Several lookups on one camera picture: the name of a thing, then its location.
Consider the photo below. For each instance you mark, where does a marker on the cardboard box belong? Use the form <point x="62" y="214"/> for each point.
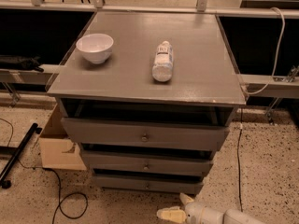
<point x="56" y="148"/>

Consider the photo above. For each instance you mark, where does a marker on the black metal stand bar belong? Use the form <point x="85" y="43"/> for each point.
<point x="16" y="152"/>

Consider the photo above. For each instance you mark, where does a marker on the grey middle drawer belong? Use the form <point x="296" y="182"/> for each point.
<point x="145" y="164"/>

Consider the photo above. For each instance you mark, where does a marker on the grey top drawer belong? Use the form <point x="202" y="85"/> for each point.
<point x="133" y="134"/>

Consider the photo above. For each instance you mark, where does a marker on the grey drawer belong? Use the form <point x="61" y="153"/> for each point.
<point x="133" y="134"/>
<point x="172" y="186"/>
<point x="145" y="164"/>

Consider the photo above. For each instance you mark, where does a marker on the grey bottom drawer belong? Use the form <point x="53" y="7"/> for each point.
<point x="172" y="186"/>

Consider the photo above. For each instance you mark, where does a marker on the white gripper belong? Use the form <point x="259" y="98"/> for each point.
<point x="195" y="211"/>

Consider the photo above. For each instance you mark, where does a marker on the clear plastic bottle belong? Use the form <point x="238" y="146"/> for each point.
<point x="162" y="68"/>

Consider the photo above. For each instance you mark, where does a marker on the black bag on rail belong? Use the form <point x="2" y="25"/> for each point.
<point x="20" y="63"/>

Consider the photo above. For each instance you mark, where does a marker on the white bowl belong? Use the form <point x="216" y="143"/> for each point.
<point x="95" y="48"/>

